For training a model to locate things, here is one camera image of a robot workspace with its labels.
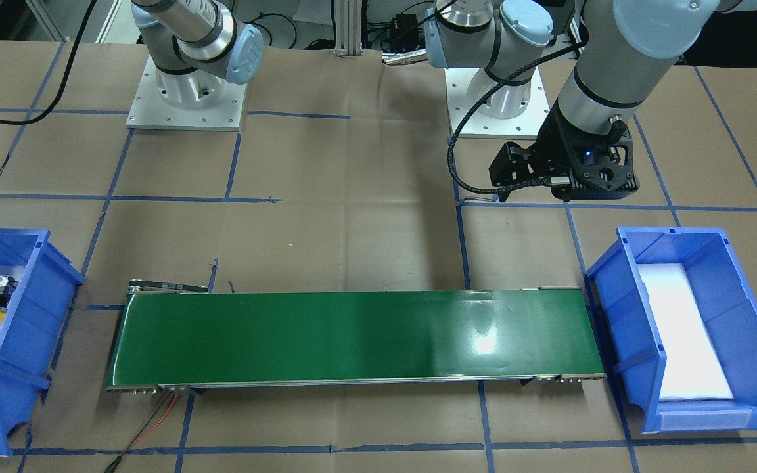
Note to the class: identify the aluminium frame post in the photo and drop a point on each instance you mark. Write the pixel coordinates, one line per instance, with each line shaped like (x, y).
(348, 27)

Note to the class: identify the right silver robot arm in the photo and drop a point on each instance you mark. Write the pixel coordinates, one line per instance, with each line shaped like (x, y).
(197, 47)

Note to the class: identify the blue plastic bin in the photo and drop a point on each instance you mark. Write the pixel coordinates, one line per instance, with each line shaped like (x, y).
(729, 311)
(46, 283)

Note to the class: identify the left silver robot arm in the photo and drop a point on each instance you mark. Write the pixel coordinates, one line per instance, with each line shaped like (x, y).
(630, 46)

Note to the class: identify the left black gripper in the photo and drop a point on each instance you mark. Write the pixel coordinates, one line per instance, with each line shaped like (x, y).
(554, 146)

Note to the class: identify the green conveyor belt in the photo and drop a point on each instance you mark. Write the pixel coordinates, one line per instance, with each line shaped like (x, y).
(242, 340)

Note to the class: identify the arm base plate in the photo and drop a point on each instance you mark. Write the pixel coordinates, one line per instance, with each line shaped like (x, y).
(514, 112)
(196, 101)

